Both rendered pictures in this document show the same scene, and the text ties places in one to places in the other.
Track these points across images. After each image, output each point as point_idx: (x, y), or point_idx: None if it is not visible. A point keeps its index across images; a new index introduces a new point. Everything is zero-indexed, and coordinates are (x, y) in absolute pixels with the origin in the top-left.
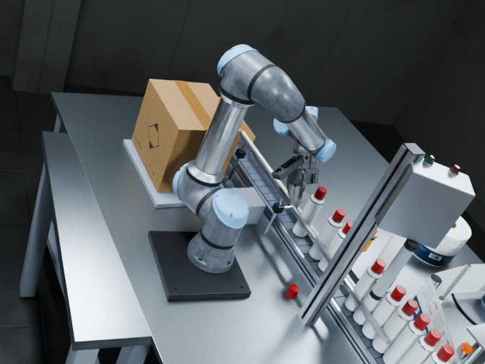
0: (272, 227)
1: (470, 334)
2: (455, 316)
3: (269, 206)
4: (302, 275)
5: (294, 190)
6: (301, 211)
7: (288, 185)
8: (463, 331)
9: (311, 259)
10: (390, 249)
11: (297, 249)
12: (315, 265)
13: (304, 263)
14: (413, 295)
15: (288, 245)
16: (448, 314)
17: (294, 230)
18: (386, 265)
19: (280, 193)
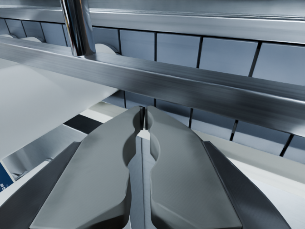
0: (196, 12)
1: (4, 158)
2: (17, 167)
3: (277, 32)
4: (45, 6)
5: (125, 179)
6: (146, 133)
7: (243, 206)
8: (5, 157)
9: (30, 34)
10: (11, 191)
11: (51, 12)
12: (18, 33)
13: (28, 7)
14: (25, 155)
15: (95, 9)
16: (17, 164)
17: (96, 46)
18: (37, 166)
19: (235, 79)
